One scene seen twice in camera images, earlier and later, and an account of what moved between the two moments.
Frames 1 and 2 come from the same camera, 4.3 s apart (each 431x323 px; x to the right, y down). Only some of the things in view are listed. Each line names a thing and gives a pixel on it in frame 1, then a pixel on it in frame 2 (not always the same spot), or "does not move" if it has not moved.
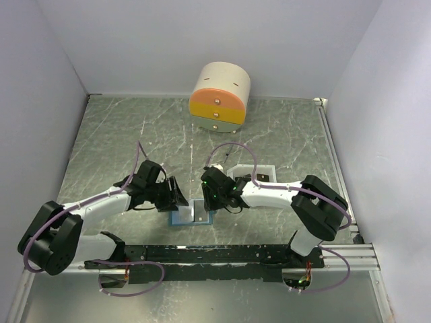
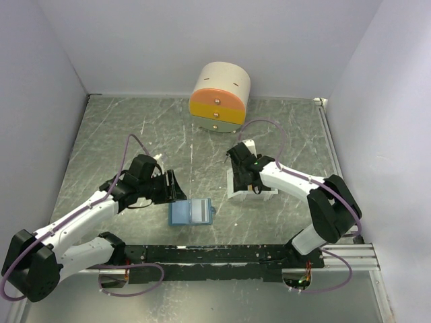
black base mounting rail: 169,264 does not move
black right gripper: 209,204 → 238,178
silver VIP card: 186,212 → 200,210
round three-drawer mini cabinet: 219,97 does not move
